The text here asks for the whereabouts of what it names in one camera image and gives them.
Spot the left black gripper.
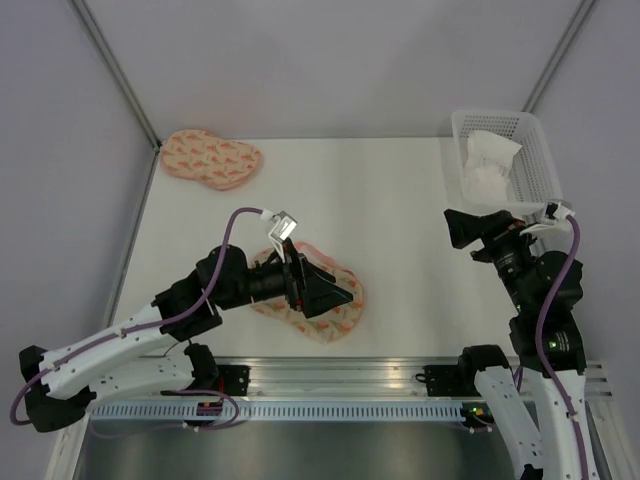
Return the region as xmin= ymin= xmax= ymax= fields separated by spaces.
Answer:
xmin=219 ymin=237 xmax=354 ymax=318

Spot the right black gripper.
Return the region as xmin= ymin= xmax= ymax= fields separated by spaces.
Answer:
xmin=445 ymin=207 xmax=544 ymax=313

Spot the floral mesh laundry bag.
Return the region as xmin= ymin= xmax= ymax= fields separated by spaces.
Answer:
xmin=251 ymin=241 xmax=365 ymax=344

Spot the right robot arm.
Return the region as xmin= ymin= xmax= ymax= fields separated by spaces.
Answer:
xmin=444 ymin=202 xmax=599 ymax=479

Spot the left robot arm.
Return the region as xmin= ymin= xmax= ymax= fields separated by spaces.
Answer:
xmin=14 ymin=242 xmax=354 ymax=433

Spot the white bra in basket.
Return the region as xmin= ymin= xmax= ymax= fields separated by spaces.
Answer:
xmin=463 ymin=130 xmax=522 ymax=203

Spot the white perforated plastic basket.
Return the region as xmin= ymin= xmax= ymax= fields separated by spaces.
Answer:
xmin=451 ymin=109 xmax=563 ymax=217

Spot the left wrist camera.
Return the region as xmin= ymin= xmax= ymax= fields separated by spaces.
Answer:
xmin=260 ymin=209 xmax=298 ymax=251

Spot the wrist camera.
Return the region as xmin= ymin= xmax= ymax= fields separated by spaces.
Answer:
xmin=260 ymin=209 xmax=298 ymax=251
xmin=520 ymin=199 xmax=575 ymax=236

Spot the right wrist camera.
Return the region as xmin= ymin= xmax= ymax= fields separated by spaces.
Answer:
xmin=520 ymin=199 xmax=575 ymax=236

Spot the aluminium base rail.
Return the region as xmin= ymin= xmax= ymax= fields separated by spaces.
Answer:
xmin=139 ymin=355 xmax=614 ymax=400

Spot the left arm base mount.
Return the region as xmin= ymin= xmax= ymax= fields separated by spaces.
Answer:
xmin=186 ymin=365 xmax=250 ymax=417

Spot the white slotted cable duct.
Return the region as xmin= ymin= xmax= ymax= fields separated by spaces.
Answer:
xmin=90 ymin=400 xmax=464 ymax=423

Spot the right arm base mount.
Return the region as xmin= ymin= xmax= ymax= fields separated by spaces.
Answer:
xmin=414 ymin=365 xmax=479 ymax=399

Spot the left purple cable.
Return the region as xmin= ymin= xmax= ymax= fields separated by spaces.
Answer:
xmin=10 ymin=207 xmax=264 ymax=436

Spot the right aluminium frame post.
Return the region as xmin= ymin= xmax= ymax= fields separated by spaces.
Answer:
xmin=522 ymin=0 xmax=600 ymax=114

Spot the aluminium frame post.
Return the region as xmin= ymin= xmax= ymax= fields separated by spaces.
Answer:
xmin=68 ymin=0 xmax=161 ymax=152
xmin=522 ymin=0 xmax=600 ymax=114

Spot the left aluminium frame post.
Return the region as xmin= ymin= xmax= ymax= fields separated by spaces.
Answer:
xmin=68 ymin=0 xmax=161 ymax=152

